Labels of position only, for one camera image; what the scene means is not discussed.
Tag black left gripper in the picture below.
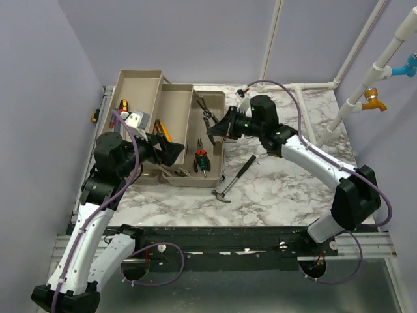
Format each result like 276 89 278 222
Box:
118 128 185 177

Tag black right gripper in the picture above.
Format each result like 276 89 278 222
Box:
209 106 265 140

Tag yellow utility knife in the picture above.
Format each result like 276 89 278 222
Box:
152 119 172 142

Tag beige plastic tool box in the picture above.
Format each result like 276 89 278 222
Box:
100 70 225 188

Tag orange black pliers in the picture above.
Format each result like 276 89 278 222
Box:
193 138 211 177

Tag green handle screwdriver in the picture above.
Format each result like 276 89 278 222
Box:
199 156 209 177

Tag black yellow screwdriver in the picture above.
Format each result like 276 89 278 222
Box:
119 99 129 112

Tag red blue handle screwdriver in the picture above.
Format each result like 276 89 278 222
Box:
109 113 121 133

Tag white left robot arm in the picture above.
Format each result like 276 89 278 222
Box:
31 132 184 312

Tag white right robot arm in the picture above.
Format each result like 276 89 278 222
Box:
207 95 381 256

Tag yellow plastic faucet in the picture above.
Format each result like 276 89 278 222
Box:
362 87 387 112

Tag blue plastic faucet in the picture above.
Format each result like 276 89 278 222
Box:
391 51 417 78

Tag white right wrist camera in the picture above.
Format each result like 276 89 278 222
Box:
235 87 251 114

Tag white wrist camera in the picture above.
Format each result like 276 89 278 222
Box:
235 87 251 114
120 110 151 141

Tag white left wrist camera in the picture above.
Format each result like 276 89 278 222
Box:
120 110 151 141

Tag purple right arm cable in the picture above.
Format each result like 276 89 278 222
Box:
246 80 392 285

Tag black handle claw hammer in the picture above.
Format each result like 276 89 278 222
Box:
212 155 257 203

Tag black yellow tool on rail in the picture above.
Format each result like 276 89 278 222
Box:
91 109 100 123

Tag black metal base frame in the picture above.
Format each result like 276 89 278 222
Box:
65 223 392 273

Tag white pvc pipe frame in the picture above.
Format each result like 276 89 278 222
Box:
256 0 417 147

